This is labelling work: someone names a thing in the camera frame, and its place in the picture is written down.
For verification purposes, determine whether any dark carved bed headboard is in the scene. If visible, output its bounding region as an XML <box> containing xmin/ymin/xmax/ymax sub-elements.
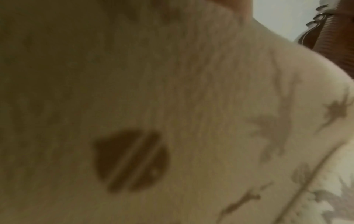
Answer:
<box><xmin>295</xmin><ymin>0</ymin><xmax>354</xmax><ymax>79</ymax></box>

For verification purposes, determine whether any cream patterned backpack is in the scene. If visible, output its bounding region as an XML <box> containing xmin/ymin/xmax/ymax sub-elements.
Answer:
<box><xmin>0</xmin><ymin>0</ymin><xmax>354</xmax><ymax>224</ymax></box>

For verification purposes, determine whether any person's right hand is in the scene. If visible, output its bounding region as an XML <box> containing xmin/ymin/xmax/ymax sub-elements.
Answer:
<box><xmin>204</xmin><ymin>0</ymin><xmax>254</xmax><ymax>18</ymax></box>

